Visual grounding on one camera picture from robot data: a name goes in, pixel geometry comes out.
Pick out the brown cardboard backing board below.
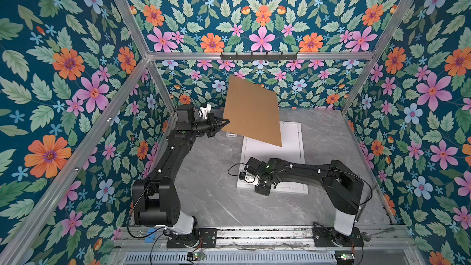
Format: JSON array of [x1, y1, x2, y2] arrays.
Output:
[[223, 76, 282, 147]]

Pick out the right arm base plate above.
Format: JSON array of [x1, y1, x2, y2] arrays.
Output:
[[312, 226, 364, 247]]

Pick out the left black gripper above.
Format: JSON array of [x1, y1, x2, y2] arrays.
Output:
[[188, 112, 228, 137]]

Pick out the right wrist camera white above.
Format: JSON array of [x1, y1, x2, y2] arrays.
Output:
[[239, 172, 258, 185]]

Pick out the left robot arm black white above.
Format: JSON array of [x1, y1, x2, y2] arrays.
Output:
[[131, 105, 230, 238]]

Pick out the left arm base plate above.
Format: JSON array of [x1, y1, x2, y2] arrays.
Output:
[[166, 228, 218, 249]]

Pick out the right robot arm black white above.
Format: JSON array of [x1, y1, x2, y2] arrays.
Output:
[[239, 157, 365, 237]]

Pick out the white picture frame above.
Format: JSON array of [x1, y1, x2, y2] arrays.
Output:
[[236, 121, 309, 196]]

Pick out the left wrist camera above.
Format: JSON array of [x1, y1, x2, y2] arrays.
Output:
[[199, 104, 212, 120]]

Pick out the blue binder clip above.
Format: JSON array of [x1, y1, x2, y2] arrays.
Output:
[[144, 228, 157, 244]]

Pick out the black hook rail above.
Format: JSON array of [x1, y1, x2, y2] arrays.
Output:
[[220, 52, 298, 61]]

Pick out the white cable duct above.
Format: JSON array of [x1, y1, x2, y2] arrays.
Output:
[[123, 251, 337, 265]]

